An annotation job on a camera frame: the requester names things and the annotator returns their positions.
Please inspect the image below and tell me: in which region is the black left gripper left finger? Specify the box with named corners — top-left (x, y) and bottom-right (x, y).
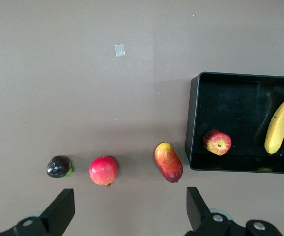
top-left (14, 188), bottom-right (75, 236)

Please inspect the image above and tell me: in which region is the small clear tape piece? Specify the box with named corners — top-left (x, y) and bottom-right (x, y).
top-left (114, 44), bottom-right (126, 57)

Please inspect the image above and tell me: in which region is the black plastic box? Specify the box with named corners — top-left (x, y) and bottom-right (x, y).
top-left (184, 71), bottom-right (284, 175)

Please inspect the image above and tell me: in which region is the red pomegranate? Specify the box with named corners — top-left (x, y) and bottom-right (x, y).
top-left (89, 155), bottom-right (118, 188)

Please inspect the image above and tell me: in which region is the dark purple mangosteen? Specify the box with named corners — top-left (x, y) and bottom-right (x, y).
top-left (46, 155), bottom-right (74, 179)

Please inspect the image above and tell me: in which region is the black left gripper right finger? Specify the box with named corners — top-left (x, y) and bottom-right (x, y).
top-left (185, 187), bottom-right (232, 236)

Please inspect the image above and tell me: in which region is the yellow banana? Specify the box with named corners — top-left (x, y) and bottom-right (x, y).
top-left (264, 92), bottom-right (284, 155)

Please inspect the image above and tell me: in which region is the red yellow mango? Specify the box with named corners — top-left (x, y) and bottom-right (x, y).
top-left (154, 142), bottom-right (183, 184)

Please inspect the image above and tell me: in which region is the red yellow apple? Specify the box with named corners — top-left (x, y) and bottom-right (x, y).
top-left (202, 129), bottom-right (232, 157)

